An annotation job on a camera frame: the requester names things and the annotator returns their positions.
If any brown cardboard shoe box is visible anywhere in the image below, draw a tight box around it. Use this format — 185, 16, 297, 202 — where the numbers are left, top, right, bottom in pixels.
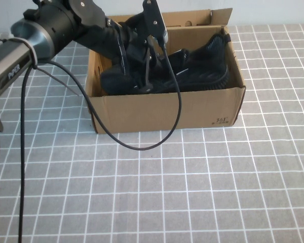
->
85, 8, 246, 135

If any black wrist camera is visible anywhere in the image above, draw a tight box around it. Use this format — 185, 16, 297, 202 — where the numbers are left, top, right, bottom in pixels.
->
141, 0, 169, 44

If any black camera cable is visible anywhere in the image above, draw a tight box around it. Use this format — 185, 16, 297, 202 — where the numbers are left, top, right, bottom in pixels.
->
17, 37, 182, 243

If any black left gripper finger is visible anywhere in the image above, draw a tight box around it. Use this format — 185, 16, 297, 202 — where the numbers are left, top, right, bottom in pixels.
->
116, 22, 133, 77
138, 48, 154, 94

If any grey grid tablecloth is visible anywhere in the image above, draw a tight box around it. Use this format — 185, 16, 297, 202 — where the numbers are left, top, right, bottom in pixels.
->
0, 24, 304, 243

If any black mesh sneaker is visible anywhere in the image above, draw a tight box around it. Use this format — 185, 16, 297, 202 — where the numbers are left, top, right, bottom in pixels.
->
151, 47, 208, 76
100, 32, 231, 96

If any grey zip tie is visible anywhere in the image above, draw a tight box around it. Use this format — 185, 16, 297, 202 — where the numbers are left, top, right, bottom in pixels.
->
5, 37, 80, 97

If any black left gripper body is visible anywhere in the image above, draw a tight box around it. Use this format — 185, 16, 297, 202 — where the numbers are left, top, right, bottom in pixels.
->
98, 14, 163, 69

